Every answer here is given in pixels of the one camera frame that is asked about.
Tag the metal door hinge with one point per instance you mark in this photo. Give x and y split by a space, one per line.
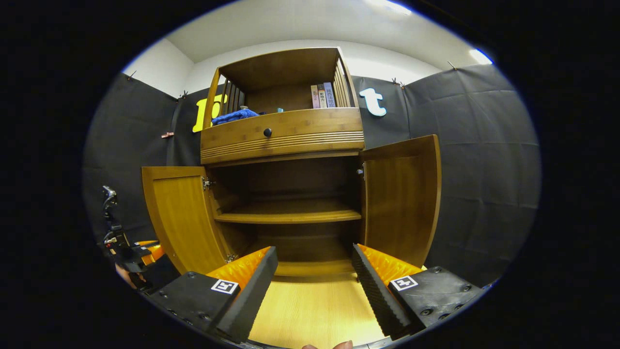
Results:
361 169
208 183
230 258

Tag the black backdrop cloth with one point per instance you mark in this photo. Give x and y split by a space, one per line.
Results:
484 169

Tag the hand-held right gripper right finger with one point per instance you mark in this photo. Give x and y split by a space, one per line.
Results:
375 295

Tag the wooden cabinet drawer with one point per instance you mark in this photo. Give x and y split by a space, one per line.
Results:
315 127

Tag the pink book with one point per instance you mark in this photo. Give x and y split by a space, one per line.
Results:
315 96

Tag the wooden cabinet door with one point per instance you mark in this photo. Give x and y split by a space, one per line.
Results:
184 218
399 203

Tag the small ceiling light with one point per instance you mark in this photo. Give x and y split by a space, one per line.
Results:
480 56

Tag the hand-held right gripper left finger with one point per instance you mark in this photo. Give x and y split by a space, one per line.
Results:
252 300

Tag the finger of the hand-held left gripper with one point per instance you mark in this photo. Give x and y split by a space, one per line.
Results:
145 243
154 254

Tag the wooden inner shelf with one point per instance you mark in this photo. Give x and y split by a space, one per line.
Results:
290 215

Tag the dark brown book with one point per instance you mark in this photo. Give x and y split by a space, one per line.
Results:
322 95

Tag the wooden double-door shoe cabinet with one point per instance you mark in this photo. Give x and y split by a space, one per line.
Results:
281 65

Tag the blue cloth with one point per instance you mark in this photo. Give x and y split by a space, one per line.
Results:
235 116

